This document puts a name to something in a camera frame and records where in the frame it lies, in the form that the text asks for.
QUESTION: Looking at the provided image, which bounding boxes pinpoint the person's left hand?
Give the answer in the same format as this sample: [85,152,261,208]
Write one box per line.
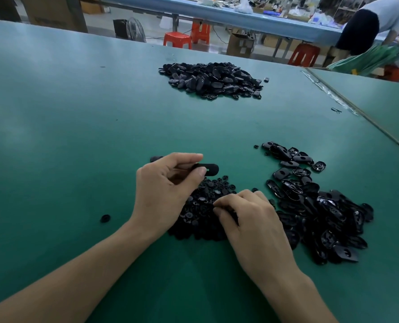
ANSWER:
[129,153,207,240]

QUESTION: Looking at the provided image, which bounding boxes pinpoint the person's right hand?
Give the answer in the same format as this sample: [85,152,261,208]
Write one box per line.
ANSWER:
[213,190,301,288]

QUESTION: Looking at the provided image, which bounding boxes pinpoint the pile of small black buttons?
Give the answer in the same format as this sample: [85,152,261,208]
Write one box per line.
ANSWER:
[167,175,261,241]

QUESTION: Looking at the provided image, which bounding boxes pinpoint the pile of black oval shells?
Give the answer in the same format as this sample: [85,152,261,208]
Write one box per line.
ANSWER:
[261,141,374,265]

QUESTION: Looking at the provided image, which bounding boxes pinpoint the person's left forearm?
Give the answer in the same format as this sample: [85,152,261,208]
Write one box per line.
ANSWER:
[0,222,153,323]

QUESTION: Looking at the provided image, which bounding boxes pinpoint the grey floor fan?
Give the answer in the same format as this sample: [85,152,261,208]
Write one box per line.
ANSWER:
[113,18,147,43]

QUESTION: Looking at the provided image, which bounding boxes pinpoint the small open cardboard box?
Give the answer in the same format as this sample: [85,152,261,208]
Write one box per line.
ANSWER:
[226,33,254,58]

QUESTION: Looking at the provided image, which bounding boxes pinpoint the long blue work table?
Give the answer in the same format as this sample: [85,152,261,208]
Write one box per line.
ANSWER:
[82,0,345,48]

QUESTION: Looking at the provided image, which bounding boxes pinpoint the green striped bag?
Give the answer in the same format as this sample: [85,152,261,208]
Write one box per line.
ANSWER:
[327,45,399,77]

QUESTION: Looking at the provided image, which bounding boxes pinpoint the white plastic bag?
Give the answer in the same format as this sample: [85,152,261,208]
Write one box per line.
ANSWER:
[234,0,253,14]

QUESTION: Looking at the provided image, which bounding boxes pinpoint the large brown cardboard box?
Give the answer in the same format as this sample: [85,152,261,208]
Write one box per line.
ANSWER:
[19,0,89,33]

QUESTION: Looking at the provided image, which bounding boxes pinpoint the dark cardboard box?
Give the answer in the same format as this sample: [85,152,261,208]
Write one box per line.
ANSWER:
[0,0,22,23]

